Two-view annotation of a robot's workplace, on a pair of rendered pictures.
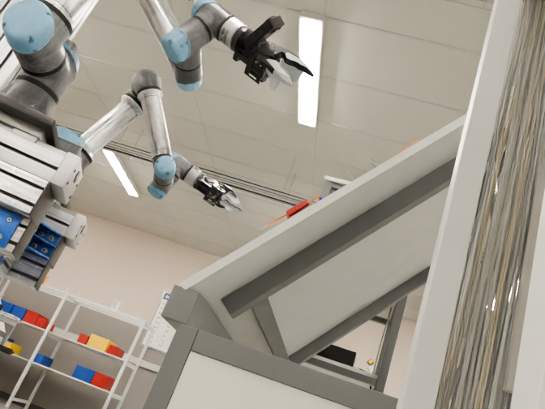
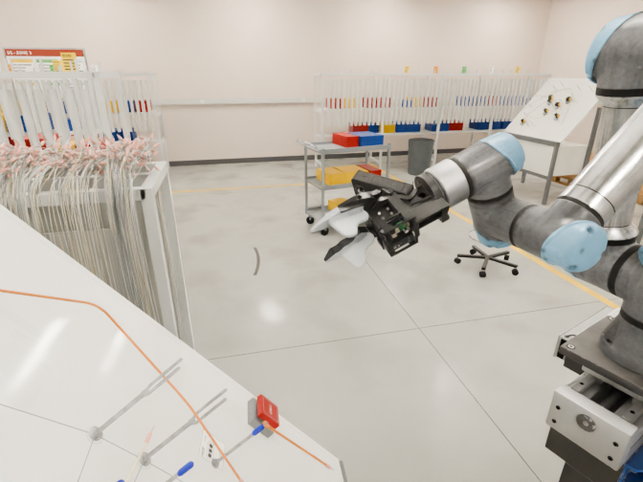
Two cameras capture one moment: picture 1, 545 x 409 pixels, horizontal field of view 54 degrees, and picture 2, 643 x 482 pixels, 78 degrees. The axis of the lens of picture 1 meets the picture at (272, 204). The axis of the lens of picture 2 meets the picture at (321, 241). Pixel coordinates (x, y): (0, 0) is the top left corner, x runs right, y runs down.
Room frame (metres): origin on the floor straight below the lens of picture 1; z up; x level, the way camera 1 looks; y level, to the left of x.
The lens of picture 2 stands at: (1.60, -0.21, 1.70)
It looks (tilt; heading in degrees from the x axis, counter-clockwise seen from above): 23 degrees down; 155
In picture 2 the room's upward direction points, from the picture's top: straight up
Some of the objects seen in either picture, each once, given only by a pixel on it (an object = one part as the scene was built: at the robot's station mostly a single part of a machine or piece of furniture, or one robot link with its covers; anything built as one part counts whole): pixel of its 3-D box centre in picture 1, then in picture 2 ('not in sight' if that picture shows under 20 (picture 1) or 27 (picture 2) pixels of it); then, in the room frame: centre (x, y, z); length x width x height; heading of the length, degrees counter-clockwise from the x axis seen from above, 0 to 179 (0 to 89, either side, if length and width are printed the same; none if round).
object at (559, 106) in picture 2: not in sight; (546, 138); (-2.50, 5.36, 0.83); 1.18 x 0.72 x 1.65; 169
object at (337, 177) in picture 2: not in sight; (341, 182); (-2.45, 1.91, 0.54); 0.99 x 0.50 x 1.08; 90
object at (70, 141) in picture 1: (62, 148); not in sight; (1.76, 0.76, 1.33); 0.13 x 0.12 x 0.14; 6
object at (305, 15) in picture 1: (309, 77); not in sight; (3.39, 0.10, 3.26); 1.27 x 0.17 x 0.07; 169
